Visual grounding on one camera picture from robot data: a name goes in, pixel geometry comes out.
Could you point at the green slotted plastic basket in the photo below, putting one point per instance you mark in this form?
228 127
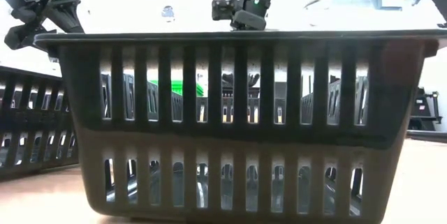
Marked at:
176 88

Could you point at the black equipment cart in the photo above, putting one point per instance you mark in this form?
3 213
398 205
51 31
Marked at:
424 109

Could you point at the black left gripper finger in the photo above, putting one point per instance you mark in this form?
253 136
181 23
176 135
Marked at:
68 20
21 39

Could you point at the black slotted plastic basket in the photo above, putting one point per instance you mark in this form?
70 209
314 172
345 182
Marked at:
35 119
216 136

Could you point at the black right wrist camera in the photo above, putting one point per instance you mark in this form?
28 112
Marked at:
222 9

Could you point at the black aluminium rig frame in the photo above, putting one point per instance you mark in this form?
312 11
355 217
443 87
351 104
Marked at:
427 136

